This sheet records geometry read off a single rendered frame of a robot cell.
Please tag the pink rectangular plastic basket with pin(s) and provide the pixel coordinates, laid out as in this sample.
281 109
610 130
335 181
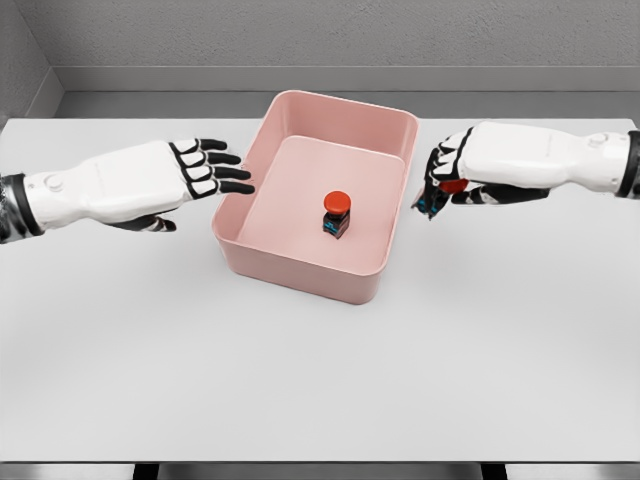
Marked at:
320 200

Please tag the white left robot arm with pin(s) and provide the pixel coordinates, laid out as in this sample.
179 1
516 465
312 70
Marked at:
47 192

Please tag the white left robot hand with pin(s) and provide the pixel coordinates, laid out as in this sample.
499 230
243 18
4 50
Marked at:
135 175

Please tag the red-button industrial switch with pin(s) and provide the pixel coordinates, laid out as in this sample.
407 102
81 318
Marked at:
336 214
452 187

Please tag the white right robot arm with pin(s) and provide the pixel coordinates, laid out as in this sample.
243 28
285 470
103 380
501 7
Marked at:
607 160

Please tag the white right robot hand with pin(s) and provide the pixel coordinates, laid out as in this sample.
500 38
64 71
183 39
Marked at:
510 150

